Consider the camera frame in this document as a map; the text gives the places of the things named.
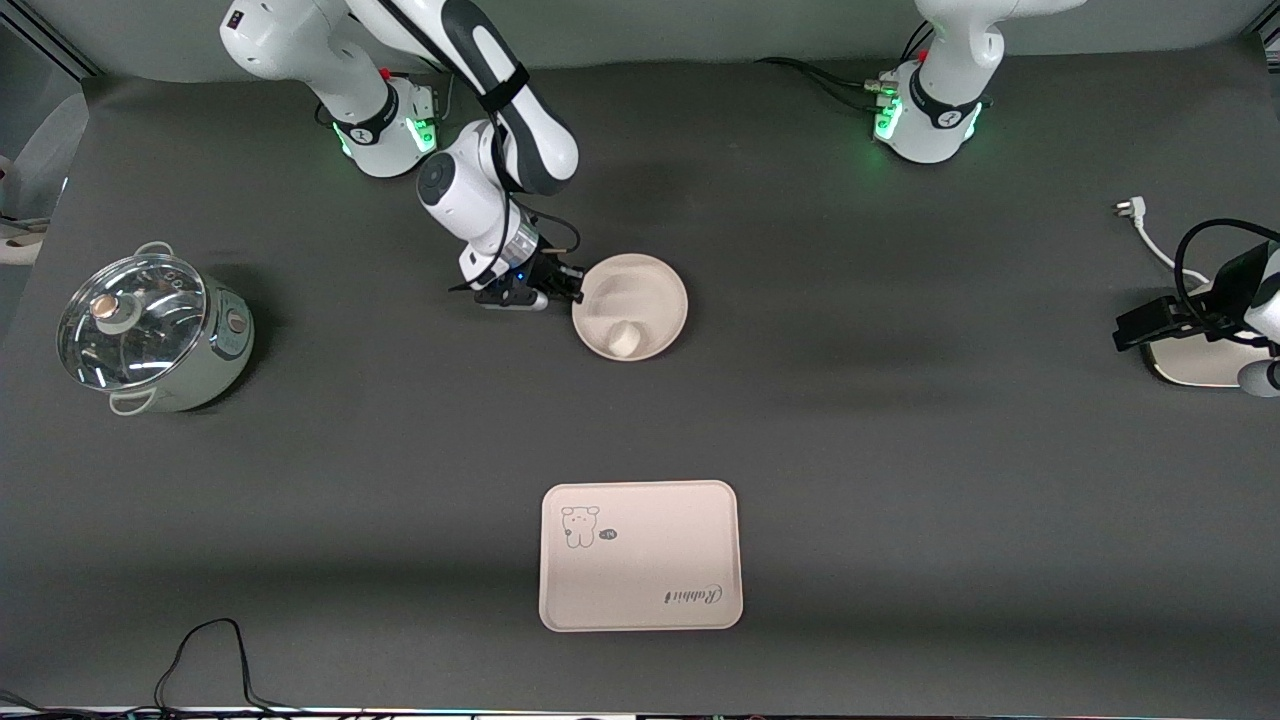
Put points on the cream toaster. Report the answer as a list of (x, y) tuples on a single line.
[(1190, 365)]

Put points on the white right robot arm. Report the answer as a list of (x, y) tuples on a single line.
[(470, 190)]

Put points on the cream round plate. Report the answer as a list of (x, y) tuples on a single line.
[(640, 295)]

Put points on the white steamed bun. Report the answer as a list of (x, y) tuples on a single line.
[(625, 340)]

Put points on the cream tray with rabbit print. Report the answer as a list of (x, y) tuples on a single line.
[(650, 560)]

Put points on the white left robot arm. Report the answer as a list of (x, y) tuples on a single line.
[(940, 100)]

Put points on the pale green electric pot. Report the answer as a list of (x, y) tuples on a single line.
[(215, 360)]

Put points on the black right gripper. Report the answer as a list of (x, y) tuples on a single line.
[(549, 271)]

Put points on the glass pot lid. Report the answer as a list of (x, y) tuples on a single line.
[(140, 330)]

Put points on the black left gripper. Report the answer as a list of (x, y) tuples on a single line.
[(1222, 294)]

